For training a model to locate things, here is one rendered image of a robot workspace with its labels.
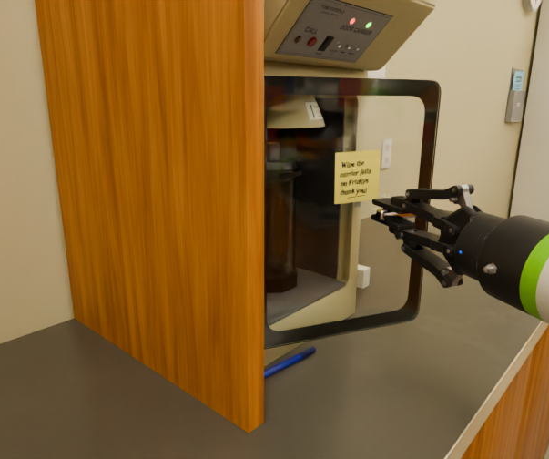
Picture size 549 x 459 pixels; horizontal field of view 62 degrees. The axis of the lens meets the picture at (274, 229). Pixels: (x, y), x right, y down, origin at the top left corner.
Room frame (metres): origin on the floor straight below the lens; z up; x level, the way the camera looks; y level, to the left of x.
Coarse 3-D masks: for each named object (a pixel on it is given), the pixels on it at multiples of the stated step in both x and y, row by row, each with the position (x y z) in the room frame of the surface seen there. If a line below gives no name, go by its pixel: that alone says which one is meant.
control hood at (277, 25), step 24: (264, 0) 0.59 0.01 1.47; (288, 0) 0.57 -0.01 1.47; (360, 0) 0.65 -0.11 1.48; (384, 0) 0.68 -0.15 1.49; (408, 0) 0.72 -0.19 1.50; (432, 0) 0.78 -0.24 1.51; (264, 24) 0.59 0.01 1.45; (288, 24) 0.60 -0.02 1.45; (408, 24) 0.77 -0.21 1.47; (264, 48) 0.60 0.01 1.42; (384, 48) 0.79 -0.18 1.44
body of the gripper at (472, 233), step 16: (464, 208) 0.51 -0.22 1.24; (464, 224) 0.51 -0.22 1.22; (480, 224) 0.47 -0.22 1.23; (496, 224) 0.46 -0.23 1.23; (448, 240) 0.53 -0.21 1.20; (464, 240) 0.47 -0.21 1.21; (480, 240) 0.46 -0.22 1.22; (448, 256) 0.52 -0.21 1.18; (464, 256) 0.47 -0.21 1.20; (464, 272) 0.48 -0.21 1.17
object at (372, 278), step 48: (288, 96) 0.64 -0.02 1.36; (336, 96) 0.66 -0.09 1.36; (384, 96) 0.69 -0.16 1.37; (432, 96) 0.72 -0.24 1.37; (288, 144) 0.64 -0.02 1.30; (336, 144) 0.66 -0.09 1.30; (384, 144) 0.69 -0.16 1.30; (432, 144) 0.72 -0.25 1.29; (288, 192) 0.64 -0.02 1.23; (384, 192) 0.69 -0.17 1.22; (288, 240) 0.64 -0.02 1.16; (336, 240) 0.66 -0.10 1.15; (384, 240) 0.70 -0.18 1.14; (288, 288) 0.64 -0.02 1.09; (336, 288) 0.67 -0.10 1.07; (384, 288) 0.70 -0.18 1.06; (288, 336) 0.64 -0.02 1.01
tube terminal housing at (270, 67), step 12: (264, 60) 0.66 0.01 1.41; (264, 72) 0.66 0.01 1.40; (276, 72) 0.67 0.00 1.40; (288, 72) 0.69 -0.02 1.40; (300, 72) 0.71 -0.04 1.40; (312, 72) 0.74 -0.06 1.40; (324, 72) 0.76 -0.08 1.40; (336, 72) 0.78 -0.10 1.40; (348, 72) 0.81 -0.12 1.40; (360, 72) 0.84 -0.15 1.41; (276, 348) 0.68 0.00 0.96; (288, 348) 0.70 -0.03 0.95; (264, 360) 0.65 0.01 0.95
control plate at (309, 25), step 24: (312, 0) 0.59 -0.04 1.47; (336, 0) 0.62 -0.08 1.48; (312, 24) 0.62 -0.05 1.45; (336, 24) 0.65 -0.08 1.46; (360, 24) 0.69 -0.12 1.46; (384, 24) 0.73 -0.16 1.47; (288, 48) 0.63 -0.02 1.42; (312, 48) 0.66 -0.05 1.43; (336, 48) 0.70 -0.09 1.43; (360, 48) 0.74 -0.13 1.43
